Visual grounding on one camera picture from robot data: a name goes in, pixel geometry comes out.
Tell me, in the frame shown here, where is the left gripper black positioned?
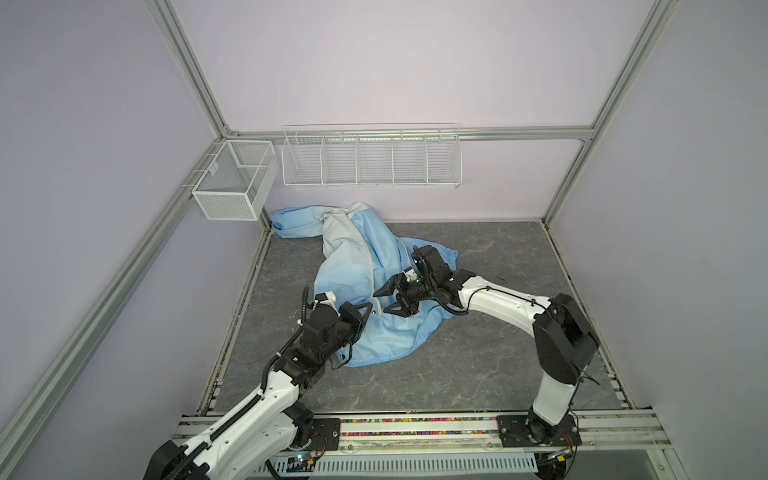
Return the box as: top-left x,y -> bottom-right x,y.
321,302 -> 372,362

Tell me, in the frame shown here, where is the light blue jacket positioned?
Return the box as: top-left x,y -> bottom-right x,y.
271,202 -> 452,368

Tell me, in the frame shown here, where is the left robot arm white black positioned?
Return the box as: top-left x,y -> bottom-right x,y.
144,294 -> 373,479

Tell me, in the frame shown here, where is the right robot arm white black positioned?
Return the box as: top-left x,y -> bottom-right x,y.
374,268 -> 599,445

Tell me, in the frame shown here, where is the small green circuit board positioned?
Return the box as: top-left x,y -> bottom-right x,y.
285,455 -> 317,473

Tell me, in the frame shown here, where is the white mesh box basket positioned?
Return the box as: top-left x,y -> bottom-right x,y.
192,140 -> 279,221

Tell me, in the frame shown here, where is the white vent grille strip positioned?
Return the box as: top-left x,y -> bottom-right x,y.
272,452 -> 539,479

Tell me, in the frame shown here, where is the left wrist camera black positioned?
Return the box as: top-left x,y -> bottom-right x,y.
301,288 -> 336,322

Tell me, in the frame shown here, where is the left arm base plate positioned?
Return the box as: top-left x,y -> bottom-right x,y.
291,417 -> 341,451

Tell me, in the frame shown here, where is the white wire shelf basket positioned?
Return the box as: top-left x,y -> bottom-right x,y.
282,123 -> 463,188

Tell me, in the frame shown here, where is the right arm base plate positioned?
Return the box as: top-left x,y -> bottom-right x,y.
496,414 -> 582,448

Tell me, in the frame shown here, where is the aluminium mounting rail front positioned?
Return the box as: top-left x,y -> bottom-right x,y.
173,410 -> 672,460

